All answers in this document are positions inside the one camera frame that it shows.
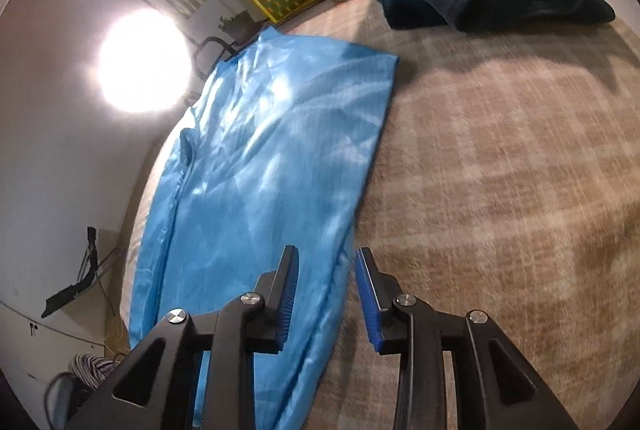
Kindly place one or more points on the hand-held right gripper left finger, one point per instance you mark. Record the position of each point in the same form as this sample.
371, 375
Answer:
287, 295

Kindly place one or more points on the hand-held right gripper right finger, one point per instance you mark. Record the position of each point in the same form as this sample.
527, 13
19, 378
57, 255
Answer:
370, 300

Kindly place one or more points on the blue jacket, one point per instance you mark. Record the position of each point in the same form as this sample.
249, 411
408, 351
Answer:
260, 160

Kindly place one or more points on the black white striped cloth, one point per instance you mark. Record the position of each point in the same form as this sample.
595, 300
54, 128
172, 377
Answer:
90, 370

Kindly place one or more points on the black folding stand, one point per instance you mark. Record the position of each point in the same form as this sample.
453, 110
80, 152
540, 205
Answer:
65, 297

